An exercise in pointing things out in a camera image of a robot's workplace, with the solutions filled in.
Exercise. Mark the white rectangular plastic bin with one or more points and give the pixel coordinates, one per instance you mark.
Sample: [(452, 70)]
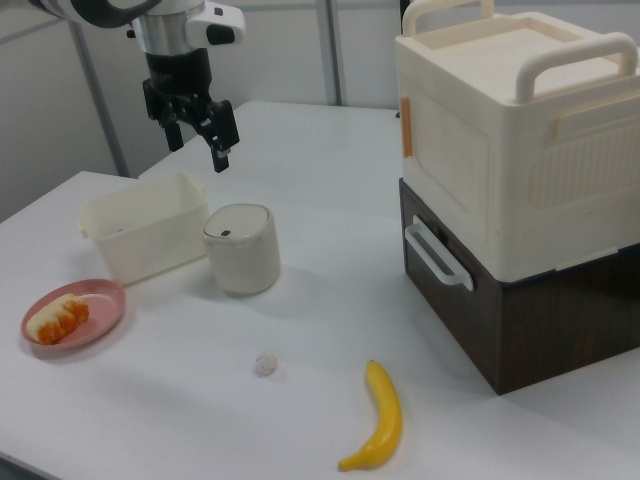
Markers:
[(150, 235)]

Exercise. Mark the grey upright partition post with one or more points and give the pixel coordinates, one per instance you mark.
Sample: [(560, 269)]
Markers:
[(337, 55)]

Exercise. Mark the small crumpled white paper ball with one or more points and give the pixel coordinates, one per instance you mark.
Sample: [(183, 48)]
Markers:
[(266, 364)]

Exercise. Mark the pink plastic plate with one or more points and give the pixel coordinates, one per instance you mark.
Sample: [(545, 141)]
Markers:
[(100, 312)]

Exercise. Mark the dark brown wooden drawer cabinet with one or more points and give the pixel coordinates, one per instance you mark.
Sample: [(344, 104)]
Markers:
[(540, 335)]

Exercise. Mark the orange microwave door strip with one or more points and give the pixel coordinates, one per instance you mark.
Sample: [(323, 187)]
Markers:
[(407, 127)]

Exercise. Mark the yellow banana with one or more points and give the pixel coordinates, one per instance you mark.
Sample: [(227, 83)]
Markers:
[(385, 415)]

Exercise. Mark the sliced bread with orange crust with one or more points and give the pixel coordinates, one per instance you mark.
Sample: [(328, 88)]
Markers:
[(57, 320)]

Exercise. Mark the grey slanted partition post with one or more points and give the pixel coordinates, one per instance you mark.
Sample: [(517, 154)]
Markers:
[(102, 110)]

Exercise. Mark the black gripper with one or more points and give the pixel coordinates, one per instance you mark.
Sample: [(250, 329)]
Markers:
[(176, 75)]

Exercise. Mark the cream mini trash can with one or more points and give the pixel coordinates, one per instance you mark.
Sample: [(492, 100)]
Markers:
[(245, 255)]

